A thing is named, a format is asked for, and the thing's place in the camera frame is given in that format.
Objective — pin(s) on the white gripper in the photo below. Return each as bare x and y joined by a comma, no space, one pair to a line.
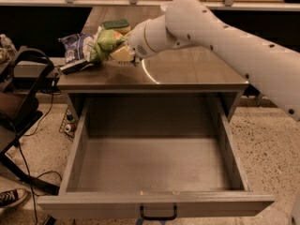
137,42

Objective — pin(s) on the green jalapeno chip bag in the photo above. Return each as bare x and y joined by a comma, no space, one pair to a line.
105,41

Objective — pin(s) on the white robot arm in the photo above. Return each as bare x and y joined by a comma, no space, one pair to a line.
269,67

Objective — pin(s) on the blue chip bag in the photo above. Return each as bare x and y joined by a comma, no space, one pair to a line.
81,52

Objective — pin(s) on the yellow green sponge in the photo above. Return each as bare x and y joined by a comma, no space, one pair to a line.
122,26

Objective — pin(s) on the white bowl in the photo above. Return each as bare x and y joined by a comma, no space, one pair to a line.
164,6

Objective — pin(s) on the grey wooden cabinet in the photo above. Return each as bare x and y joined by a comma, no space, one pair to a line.
188,70

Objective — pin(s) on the open grey drawer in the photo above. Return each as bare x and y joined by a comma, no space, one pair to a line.
156,151

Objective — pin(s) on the clear plastic bottle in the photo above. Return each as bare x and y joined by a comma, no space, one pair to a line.
8,45

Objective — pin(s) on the black folding chair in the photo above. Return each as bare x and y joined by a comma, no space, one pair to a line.
18,112

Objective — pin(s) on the black white sneaker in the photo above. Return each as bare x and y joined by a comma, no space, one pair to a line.
11,198

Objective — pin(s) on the wire basket with bottles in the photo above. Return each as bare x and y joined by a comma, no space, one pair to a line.
68,125

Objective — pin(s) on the black drawer handle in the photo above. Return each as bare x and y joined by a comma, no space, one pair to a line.
162,217

